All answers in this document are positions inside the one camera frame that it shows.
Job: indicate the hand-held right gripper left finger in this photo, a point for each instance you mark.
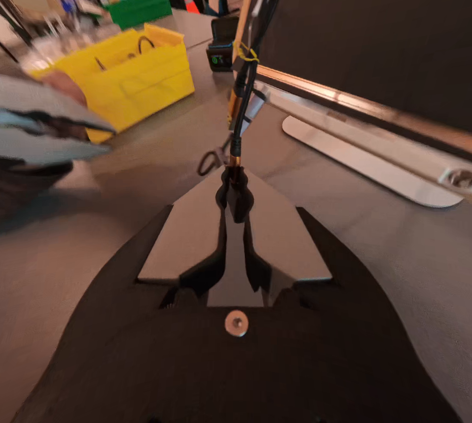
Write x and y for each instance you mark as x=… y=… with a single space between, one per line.
x=184 y=238

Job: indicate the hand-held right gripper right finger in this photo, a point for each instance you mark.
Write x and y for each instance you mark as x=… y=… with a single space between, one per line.
x=287 y=242

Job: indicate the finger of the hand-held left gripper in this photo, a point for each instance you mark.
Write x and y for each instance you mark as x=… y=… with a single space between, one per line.
x=37 y=98
x=44 y=148

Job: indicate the yellow plastic bin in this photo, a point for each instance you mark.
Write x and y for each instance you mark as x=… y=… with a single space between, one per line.
x=147 y=87

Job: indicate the person's left hand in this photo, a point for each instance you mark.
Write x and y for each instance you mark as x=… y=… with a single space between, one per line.
x=66 y=86

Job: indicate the green crate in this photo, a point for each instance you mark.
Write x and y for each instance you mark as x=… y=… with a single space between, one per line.
x=140 y=10

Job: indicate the black charging dock with display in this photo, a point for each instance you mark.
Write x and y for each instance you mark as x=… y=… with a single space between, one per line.
x=221 y=60

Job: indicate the yellow twist tie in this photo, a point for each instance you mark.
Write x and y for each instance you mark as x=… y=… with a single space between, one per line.
x=250 y=58

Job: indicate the black book stand board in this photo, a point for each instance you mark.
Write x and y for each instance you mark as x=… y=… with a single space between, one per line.
x=368 y=25

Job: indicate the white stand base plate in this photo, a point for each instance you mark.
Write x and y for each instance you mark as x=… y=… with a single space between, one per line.
x=332 y=143

